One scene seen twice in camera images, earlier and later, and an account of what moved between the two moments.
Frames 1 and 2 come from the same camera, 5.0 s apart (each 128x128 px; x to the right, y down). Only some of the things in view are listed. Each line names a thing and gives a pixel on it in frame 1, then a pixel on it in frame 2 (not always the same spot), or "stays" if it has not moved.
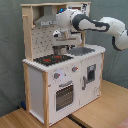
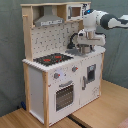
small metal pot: [60, 49] -> [85, 48]
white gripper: [67, 35] -> [90, 38]
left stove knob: [56, 75] stays
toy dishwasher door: [89, 79] stays
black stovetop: [53, 59] stays
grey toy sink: [81, 51] stays
